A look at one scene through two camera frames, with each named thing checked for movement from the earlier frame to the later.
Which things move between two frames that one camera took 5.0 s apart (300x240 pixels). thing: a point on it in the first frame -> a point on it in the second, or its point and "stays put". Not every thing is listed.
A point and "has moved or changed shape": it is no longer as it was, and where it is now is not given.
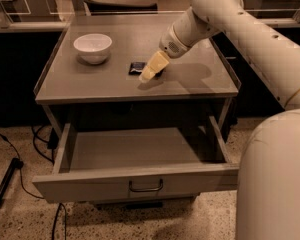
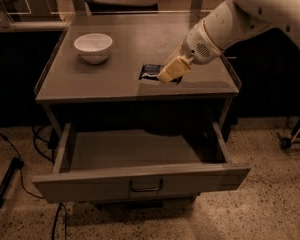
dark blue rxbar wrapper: [136, 68] has moved or changed shape
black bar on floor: [15, 163] stays put
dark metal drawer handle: [145, 190] stays put
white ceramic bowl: [93, 48] stays put
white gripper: [170, 45] -> [199, 47]
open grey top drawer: [94, 164] stays put
